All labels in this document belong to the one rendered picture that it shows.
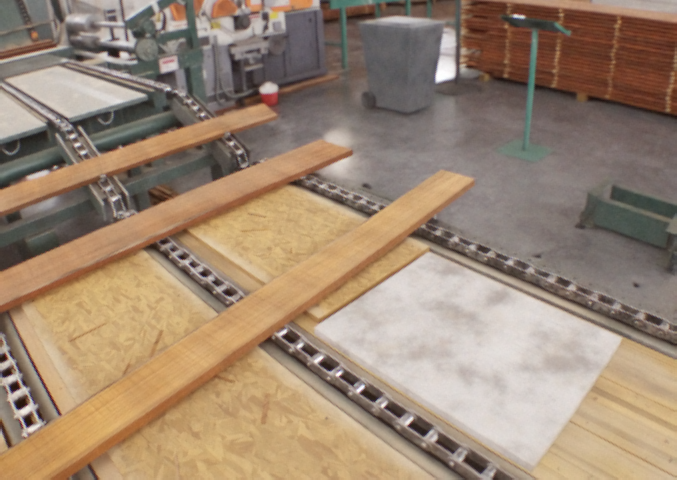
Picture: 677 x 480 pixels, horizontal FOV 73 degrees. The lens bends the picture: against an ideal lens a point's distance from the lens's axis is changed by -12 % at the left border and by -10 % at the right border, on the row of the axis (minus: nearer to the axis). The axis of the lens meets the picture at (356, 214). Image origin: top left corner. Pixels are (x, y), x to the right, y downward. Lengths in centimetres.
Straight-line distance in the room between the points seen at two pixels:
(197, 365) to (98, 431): 25
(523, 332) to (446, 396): 29
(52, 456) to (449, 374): 83
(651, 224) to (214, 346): 273
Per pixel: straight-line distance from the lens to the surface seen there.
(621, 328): 142
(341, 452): 104
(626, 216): 340
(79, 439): 114
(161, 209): 189
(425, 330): 127
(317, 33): 734
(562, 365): 124
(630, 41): 631
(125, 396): 118
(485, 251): 158
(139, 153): 233
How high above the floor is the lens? 167
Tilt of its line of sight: 28 degrees down
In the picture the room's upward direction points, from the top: 2 degrees counter-clockwise
